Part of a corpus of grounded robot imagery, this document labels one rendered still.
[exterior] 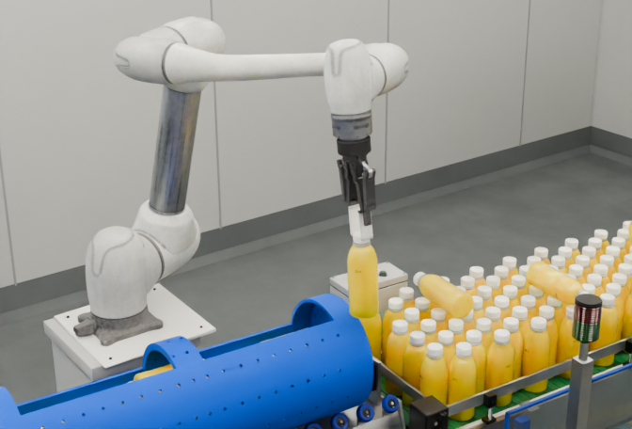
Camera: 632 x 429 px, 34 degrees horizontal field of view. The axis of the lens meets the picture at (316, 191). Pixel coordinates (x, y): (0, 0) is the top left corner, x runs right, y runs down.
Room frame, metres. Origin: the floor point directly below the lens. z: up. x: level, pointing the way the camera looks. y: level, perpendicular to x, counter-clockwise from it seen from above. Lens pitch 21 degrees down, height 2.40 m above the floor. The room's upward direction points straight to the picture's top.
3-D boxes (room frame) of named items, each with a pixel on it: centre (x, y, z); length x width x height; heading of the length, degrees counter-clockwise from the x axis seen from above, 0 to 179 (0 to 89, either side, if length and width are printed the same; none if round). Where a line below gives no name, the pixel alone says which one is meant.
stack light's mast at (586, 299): (2.20, -0.64, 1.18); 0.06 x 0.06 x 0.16
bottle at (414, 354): (2.33, -0.25, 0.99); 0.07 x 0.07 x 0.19
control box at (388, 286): (2.67, -0.15, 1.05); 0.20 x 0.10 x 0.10; 122
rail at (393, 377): (2.35, -0.19, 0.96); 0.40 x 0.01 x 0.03; 32
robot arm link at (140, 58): (2.52, 0.41, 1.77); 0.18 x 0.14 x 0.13; 59
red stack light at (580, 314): (2.20, -0.64, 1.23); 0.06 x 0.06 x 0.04
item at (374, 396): (2.31, -0.12, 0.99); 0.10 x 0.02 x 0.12; 32
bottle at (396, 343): (2.39, -0.21, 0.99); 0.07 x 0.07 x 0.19
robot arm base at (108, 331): (2.55, 0.56, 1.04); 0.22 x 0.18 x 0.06; 125
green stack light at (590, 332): (2.20, -0.64, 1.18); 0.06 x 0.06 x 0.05
